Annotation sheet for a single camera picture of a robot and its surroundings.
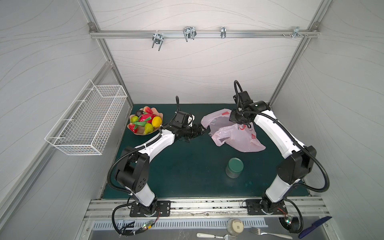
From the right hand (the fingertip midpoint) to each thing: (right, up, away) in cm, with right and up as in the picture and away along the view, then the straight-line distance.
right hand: (236, 114), depth 84 cm
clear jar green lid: (-3, -27, -7) cm, 28 cm away
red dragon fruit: (-58, -2, +15) cm, 60 cm away
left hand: (-18, -9, +2) cm, 20 cm away
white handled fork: (-8, -57, -16) cm, 60 cm away
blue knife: (+33, -53, -14) cm, 64 cm away
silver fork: (+5, -54, -16) cm, 57 cm away
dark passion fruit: (-64, +2, +21) cm, 67 cm away
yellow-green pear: (-54, -9, +12) cm, 56 cm away
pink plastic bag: (-8, -10, -6) cm, 14 cm away
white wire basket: (-75, -5, -15) cm, 77 cm away
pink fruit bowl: (-61, -10, +15) cm, 64 cm away
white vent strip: (-68, -53, -13) cm, 87 cm away
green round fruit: (-66, -2, +17) cm, 68 cm away
